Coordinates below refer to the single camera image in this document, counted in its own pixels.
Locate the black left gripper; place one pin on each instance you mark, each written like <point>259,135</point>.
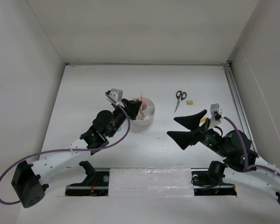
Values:
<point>131,107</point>

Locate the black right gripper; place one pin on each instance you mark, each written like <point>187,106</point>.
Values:
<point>183,138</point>

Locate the pink highlighter pen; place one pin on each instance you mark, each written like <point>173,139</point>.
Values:
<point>143,105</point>

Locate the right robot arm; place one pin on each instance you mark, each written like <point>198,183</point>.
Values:
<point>240,166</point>

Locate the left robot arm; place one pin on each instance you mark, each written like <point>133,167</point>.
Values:
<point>32,181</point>

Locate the white round divided organizer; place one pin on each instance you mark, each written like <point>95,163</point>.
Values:
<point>149,114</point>

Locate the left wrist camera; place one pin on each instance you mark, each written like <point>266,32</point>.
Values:
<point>114,96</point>

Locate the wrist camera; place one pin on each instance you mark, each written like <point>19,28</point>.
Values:
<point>114,96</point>
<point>216,115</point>

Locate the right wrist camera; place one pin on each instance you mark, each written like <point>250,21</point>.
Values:
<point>216,115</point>

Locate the black handled scissors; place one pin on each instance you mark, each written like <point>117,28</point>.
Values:
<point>180,95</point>

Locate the front mounting rail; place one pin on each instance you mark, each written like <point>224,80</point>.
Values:
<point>148,182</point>

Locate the aluminium rail at right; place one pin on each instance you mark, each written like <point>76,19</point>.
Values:
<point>244,124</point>

